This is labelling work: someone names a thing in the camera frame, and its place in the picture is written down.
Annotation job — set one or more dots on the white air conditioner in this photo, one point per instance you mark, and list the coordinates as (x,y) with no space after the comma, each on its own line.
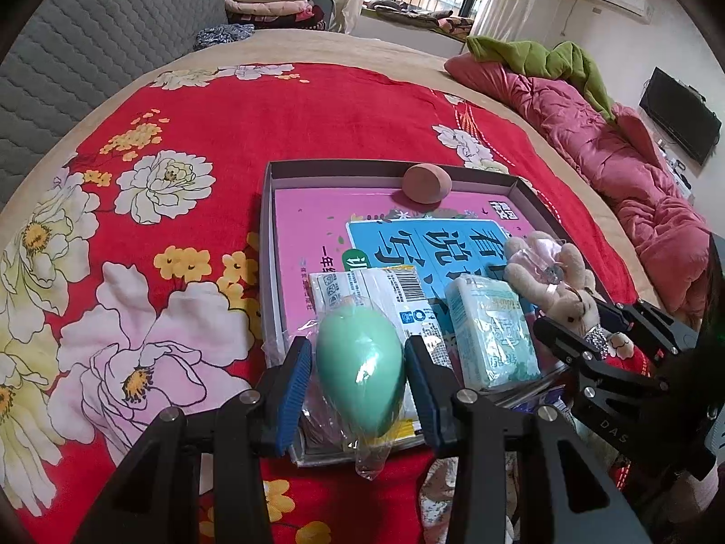
(617,0)

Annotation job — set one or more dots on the pink quilt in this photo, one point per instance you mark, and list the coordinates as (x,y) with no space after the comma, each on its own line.
(594,141)

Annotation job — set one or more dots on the shallow brown cardboard box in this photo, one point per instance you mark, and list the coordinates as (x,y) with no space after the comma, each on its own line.
(267,249)

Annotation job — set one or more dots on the light green tissue pack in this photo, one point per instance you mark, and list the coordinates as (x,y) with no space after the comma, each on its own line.
(493,334)

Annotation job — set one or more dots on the red floral blanket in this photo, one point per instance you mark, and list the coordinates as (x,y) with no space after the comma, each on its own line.
(340,113)

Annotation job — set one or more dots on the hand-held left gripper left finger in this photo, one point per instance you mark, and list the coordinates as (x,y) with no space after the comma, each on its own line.
(294,391)

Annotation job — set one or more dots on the white and yellow packet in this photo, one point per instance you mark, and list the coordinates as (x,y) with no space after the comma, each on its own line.
(385,292)

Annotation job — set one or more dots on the pink makeup sponge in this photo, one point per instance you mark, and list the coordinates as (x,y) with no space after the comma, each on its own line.
(426,184)

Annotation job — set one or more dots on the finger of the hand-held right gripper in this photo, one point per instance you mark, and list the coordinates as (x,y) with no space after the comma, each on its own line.
(561,340)
(651,326)

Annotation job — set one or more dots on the dark patterned windowsill blanket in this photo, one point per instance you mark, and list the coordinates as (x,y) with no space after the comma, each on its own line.
(419,17)

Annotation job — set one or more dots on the pink and blue book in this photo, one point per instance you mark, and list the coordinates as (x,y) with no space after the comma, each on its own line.
(317,221)

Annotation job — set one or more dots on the black television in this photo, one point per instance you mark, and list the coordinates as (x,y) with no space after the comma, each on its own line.
(679,113)

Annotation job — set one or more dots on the grey quilted headboard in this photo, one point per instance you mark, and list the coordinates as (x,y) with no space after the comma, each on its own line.
(85,39)

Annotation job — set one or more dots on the green blanket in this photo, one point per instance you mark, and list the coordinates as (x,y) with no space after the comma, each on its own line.
(544,59)

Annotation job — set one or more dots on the green makeup sponge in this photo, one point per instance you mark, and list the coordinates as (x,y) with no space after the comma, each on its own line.
(357,362)

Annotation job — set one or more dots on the pink folded blanket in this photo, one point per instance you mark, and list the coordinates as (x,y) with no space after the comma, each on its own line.
(266,7)

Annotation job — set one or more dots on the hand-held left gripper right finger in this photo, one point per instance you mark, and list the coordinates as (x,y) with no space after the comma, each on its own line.
(425,391)

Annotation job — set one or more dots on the blue patterned cloth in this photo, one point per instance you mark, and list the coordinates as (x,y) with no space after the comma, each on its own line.
(224,37)

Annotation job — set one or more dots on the white television cabinet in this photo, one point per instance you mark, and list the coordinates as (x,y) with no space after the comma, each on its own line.
(677,173)

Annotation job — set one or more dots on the beige bed sheet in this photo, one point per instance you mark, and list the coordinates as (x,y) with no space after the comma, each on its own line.
(340,45)

